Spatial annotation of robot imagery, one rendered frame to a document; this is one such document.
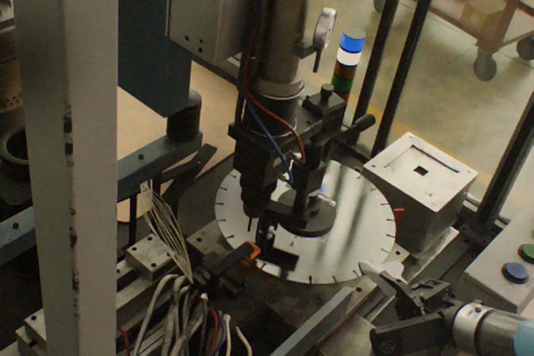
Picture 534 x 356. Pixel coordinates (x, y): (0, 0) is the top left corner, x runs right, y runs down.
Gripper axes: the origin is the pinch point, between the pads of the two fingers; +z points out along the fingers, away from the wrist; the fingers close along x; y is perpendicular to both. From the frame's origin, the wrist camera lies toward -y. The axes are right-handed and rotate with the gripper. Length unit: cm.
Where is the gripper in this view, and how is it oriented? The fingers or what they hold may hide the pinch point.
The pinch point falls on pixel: (364, 302)
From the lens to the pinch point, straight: 127.6
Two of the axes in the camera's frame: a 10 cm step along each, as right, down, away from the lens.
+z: -5.8, -0.6, 8.1
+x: -2.2, -9.5, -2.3
